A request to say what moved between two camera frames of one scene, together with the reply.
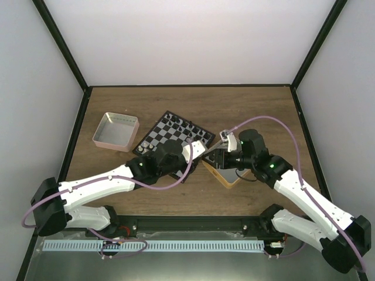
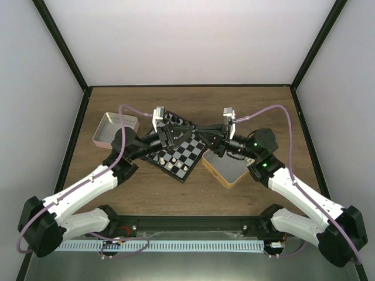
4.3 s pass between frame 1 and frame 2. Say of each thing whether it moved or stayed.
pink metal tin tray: stayed
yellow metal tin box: stayed
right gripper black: moved
